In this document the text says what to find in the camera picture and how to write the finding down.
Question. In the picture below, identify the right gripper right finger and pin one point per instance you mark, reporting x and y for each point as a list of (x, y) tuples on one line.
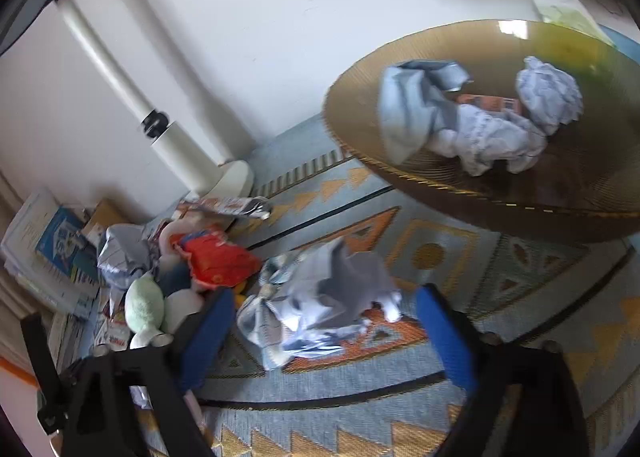
[(518, 401)]

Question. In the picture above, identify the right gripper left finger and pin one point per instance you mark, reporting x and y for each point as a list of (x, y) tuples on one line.
[(101, 419)]

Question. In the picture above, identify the white paper ball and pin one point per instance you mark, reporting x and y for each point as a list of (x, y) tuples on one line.
[(479, 138)]

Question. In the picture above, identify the stack of books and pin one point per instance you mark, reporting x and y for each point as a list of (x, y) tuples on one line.
[(40, 279)]

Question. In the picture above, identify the blue cover book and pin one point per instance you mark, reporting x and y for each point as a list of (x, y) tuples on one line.
[(64, 247)]

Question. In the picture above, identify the red snack bag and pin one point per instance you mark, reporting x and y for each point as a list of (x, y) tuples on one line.
[(213, 260)]

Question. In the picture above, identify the wooden organizer box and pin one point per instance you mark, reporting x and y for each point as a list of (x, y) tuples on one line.
[(105, 215)]

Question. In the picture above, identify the brown woven basket bowl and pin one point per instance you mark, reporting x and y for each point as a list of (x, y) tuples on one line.
[(584, 186)]

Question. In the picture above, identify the white desk lamp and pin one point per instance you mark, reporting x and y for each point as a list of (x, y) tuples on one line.
[(169, 140)]

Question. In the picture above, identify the orange snack packet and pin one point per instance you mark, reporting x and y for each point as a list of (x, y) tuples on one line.
[(491, 103)]

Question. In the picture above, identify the crumpled paper in bowl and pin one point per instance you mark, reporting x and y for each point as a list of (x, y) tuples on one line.
[(550, 95)]

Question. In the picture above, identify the green tissue pack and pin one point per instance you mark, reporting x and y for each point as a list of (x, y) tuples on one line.
[(571, 14)]

